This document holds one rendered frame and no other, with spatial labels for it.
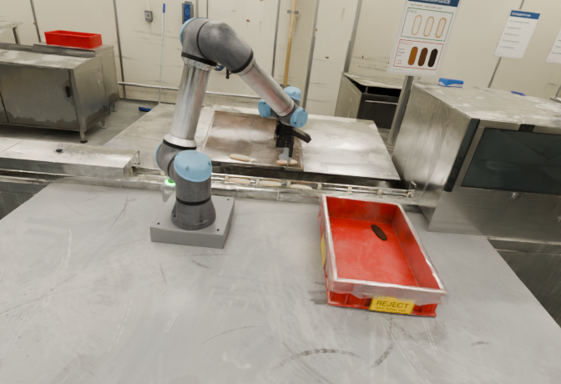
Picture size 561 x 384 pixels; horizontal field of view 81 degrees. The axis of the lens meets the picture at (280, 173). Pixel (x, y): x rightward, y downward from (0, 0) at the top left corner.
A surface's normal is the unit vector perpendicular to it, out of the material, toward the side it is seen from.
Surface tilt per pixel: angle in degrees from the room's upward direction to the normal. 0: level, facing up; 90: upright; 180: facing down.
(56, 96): 90
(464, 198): 91
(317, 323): 0
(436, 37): 90
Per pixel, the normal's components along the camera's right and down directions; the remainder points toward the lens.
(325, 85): 0.01, 0.46
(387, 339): 0.11, -0.88
